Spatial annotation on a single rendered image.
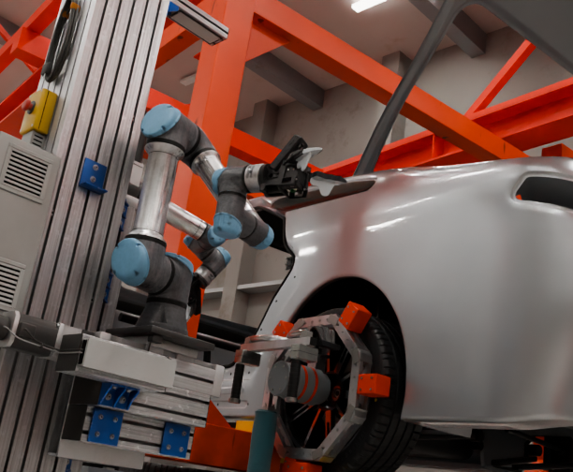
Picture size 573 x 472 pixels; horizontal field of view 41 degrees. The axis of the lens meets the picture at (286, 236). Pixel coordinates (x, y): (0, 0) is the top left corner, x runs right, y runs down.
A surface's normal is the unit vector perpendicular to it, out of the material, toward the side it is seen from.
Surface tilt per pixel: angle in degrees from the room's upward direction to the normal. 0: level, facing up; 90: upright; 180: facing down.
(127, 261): 97
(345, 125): 90
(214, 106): 90
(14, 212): 90
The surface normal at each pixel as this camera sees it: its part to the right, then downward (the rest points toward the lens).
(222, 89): 0.62, -0.18
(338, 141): -0.68, -0.32
